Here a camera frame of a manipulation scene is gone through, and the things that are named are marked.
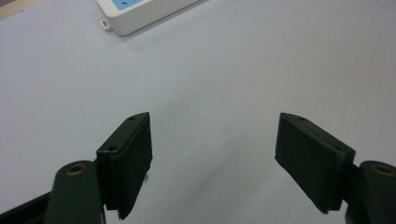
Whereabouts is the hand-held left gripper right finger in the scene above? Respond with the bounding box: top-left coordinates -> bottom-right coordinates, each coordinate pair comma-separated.
274,112 -> 357,215

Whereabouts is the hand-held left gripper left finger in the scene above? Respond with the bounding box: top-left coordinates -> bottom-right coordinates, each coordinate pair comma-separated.
95,111 -> 154,220

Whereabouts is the white power strip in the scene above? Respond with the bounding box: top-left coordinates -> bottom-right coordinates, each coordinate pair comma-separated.
94,0 -> 204,37

